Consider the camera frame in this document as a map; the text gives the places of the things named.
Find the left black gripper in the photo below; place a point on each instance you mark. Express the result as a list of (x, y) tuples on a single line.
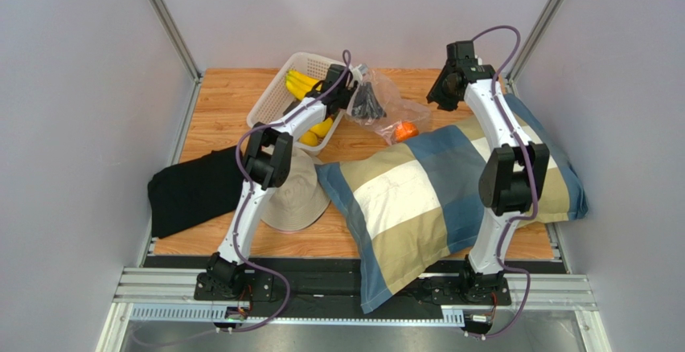
[(370, 107)]

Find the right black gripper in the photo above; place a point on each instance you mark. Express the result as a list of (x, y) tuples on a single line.
[(441, 93)]

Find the clear zip top bag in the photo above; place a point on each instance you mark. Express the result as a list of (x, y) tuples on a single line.
[(396, 107)]

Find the orange fake fruit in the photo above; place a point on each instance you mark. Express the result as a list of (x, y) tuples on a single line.
[(404, 131)]

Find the yellow fake lemon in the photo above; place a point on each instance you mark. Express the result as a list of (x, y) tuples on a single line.
[(321, 129)]

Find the yellow fake fruit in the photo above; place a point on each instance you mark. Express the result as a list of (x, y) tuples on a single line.
[(309, 138)]

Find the yellow fake banana bunch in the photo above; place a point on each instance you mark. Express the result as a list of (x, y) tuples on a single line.
[(301, 85)]

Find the white plastic basket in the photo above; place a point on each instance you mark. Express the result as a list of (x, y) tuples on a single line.
[(276, 98)]

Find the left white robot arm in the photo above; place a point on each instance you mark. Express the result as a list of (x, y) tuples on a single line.
[(265, 165)]

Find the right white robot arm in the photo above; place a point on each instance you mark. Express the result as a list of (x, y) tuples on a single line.
[(512, 181)]

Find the blue beige checkered pillow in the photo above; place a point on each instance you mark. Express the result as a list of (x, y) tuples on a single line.
[(409, 205)]

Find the beige bucket hat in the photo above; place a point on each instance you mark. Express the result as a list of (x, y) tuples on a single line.
[(301, 200)]

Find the black folded cloth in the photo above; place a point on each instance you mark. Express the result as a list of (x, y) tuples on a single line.
[(187, 194)]

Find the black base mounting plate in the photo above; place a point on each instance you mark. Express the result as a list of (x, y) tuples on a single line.
[(324, 288)]

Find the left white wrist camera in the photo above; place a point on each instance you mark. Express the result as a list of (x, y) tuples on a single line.
[(361, 70)]

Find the aluminium frame rail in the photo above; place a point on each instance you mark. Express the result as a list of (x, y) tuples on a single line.
[(166, 307)]

